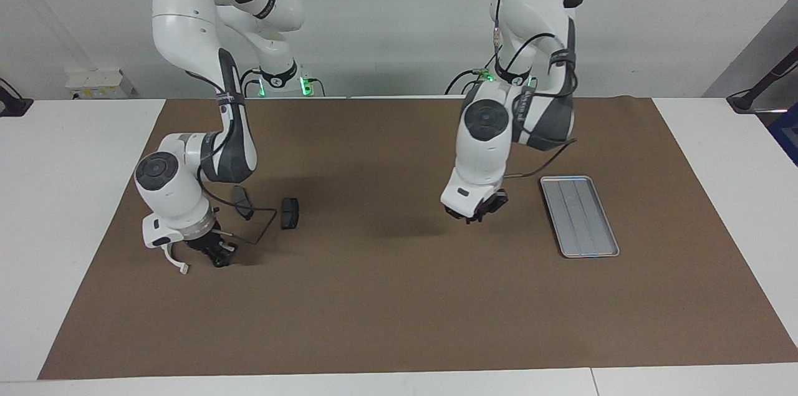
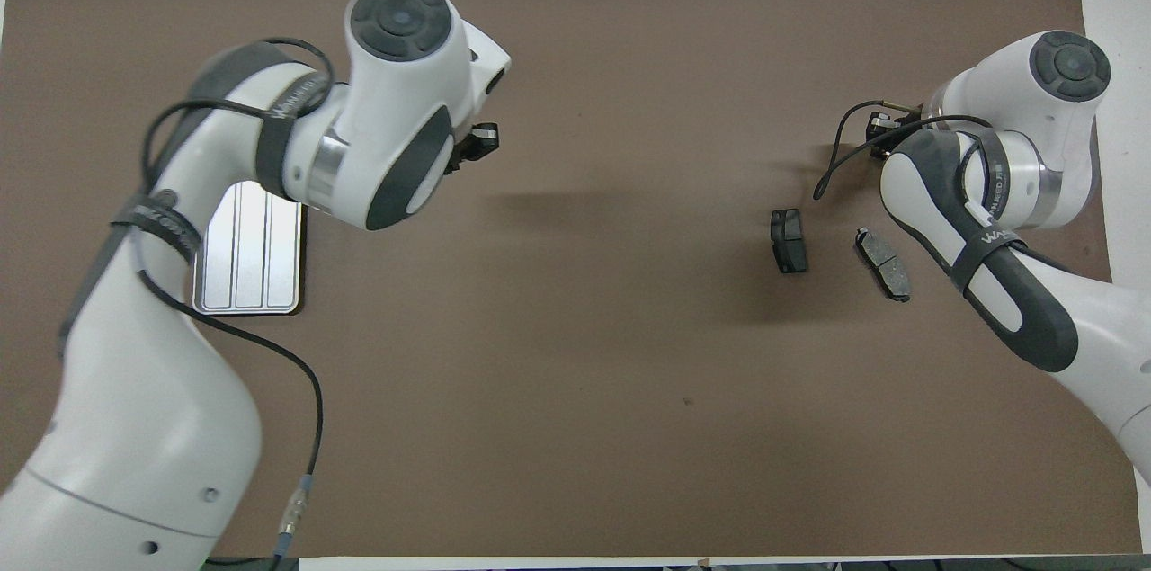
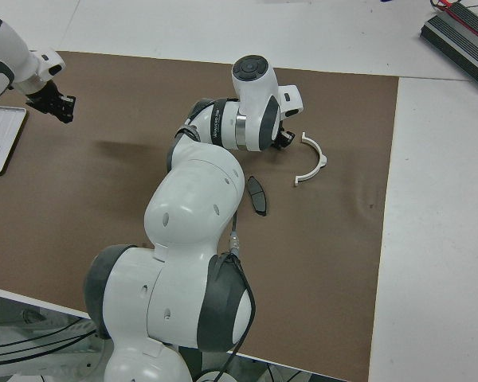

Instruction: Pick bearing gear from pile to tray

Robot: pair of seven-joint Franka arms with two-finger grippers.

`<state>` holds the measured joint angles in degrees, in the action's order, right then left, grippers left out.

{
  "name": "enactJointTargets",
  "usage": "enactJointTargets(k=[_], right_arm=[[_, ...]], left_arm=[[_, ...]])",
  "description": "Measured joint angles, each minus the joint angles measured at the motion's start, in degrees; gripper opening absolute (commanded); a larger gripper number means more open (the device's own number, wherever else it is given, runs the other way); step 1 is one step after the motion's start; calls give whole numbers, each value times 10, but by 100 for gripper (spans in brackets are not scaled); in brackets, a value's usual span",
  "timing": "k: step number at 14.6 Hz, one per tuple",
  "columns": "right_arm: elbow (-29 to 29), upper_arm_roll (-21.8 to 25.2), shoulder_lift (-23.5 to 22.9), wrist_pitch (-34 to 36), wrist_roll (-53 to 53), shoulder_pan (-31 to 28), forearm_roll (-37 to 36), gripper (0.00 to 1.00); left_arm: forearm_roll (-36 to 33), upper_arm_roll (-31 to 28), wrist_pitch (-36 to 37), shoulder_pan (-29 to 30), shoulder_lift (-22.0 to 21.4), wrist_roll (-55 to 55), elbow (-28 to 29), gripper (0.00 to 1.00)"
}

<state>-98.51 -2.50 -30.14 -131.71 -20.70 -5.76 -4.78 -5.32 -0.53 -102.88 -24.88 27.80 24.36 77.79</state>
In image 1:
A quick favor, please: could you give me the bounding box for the black left arm base cable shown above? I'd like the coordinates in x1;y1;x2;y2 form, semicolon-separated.
445;69;493;96

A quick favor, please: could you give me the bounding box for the black right arm base cable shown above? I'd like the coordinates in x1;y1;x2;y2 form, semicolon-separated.
238;69;262;99

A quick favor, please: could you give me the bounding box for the dark tapered brake pad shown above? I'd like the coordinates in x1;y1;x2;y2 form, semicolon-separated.
231;185;255;221

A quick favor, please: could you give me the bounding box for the silver metal tray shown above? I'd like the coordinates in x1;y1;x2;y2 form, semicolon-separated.
540;176;620;259

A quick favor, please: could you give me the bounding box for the black table clamp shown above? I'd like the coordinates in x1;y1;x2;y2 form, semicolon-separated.
0;78;33;117

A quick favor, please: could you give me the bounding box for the white curved plastic bracket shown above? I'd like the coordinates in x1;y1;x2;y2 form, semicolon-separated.
161;245;189;276

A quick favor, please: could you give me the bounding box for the dark rectangular brake pad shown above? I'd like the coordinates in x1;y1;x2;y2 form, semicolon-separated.
281;197;301;231

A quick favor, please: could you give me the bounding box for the white power strip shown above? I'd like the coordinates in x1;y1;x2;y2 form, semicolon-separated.
65;69;135;99

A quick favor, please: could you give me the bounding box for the brown table mat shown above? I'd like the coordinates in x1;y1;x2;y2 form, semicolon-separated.
37;97;798;380

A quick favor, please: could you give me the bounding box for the blue bin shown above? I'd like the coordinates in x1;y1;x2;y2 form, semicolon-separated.
768;110;798;166

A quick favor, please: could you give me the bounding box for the black arm base cable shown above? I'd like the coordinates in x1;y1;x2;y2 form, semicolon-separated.
445;69;493;96
238;69;262;99

